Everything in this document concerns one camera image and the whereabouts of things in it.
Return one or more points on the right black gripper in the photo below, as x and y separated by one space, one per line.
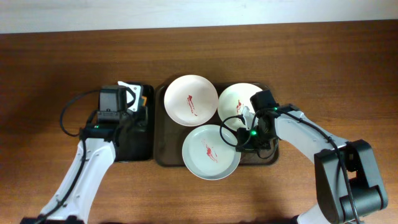
249 125

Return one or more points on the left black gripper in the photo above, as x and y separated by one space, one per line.
137 116

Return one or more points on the orange green sponge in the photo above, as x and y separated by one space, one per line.
144 100

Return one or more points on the pale blue plate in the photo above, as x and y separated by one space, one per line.
208 152

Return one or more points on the white plate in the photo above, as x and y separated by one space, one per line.
234 98
191 100

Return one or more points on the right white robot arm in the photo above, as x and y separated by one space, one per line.
348 182

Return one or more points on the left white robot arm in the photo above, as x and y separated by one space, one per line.
107 137

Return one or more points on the small black tray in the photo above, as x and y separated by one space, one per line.
142 149

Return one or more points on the brown plastic serving tray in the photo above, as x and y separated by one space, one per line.
169 137

